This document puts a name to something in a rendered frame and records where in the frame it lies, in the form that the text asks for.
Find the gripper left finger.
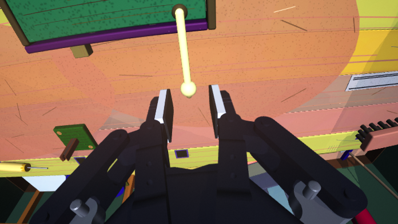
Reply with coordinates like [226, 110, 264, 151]
[29, 88, 174, 224]

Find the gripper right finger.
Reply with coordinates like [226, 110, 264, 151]
[208, 83, 368, 224]

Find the olive corner cleat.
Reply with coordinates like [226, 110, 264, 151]
[70, 44, 93, 59]

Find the brown framed box lid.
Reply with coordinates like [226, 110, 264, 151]
[0, 0, 217, 47]

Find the olive wooden workbench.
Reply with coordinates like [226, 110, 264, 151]
[0, 0, 398, 224]

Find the green small plate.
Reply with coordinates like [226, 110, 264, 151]
[53, 123, 98, 151]

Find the brown peg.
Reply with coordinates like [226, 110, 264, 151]
[59, 138, 79, 162]

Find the cream ball-ended rod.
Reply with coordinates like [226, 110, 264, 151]
[173, 6, 197, 99]

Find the red tube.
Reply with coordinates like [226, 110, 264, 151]
[351, 208, 377, 224]

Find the thin tan stick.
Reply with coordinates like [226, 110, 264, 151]
[348, 151, 398, 199]

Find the grey lined metal plate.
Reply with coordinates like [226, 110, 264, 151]
[345, 70, 398, 92]

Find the yellow-handled awl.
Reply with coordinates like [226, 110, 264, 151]
[0, 161, 49, 174]

